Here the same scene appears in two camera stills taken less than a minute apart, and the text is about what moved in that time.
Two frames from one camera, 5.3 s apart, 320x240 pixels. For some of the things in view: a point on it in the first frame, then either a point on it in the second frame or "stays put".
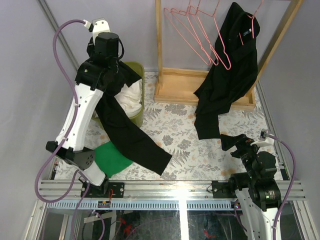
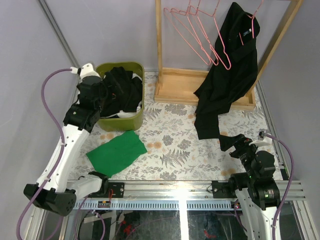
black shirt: [234, 67] stays put
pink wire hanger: [186, 36] stays put
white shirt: [130, 98] -> [121, 114]
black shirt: [118, 74] -> [124, 92]
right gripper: [241, 141] stays put
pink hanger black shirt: [252, 24] stays put
